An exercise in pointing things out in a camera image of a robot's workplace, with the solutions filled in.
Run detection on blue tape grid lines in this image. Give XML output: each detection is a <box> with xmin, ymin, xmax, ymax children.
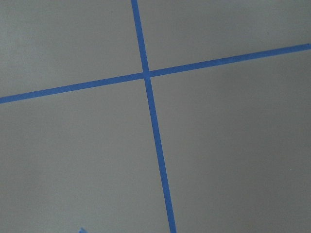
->
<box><xmin>0</xmin><ymin>0</ymin><xmax>311</xmax><ymax>233</ymax></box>

